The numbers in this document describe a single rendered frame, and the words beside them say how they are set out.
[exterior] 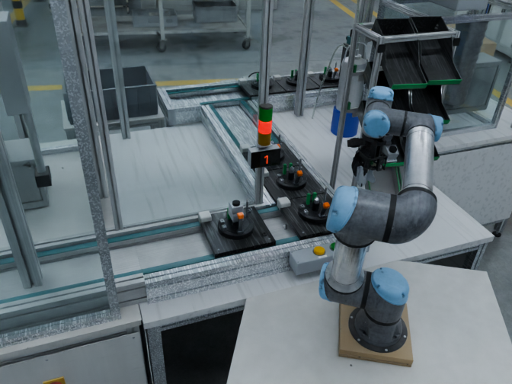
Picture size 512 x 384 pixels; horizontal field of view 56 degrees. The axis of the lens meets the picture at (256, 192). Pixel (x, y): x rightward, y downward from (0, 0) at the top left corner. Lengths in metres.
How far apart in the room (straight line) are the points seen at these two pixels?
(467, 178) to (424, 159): 1.93
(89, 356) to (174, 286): 0.37
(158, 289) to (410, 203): 0.94
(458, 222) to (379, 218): 1.22
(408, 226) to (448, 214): 1.22
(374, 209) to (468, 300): 0.90
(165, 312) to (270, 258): 0.42
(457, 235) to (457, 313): 0.47
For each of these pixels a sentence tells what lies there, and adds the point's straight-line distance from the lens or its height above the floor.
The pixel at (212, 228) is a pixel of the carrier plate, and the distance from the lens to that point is 1.86.
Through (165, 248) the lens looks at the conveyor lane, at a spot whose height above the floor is 0.92.
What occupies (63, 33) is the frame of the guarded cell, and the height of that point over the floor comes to 1.81.
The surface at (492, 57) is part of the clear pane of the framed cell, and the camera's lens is 3.03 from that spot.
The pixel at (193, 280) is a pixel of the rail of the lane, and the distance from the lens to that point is 1.72.
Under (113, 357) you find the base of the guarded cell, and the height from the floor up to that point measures 0.70.
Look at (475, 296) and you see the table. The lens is 1.97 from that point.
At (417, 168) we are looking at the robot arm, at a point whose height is 1.52.
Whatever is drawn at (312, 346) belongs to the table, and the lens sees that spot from 1.63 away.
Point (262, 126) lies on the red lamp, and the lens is 1.78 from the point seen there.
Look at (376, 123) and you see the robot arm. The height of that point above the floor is 1.54.
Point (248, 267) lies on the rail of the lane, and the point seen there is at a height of 0.93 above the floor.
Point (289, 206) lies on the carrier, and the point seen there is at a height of 0.97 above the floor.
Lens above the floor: 2.13
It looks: 34 degrees down
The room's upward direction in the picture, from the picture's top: 3 degrees clockwise
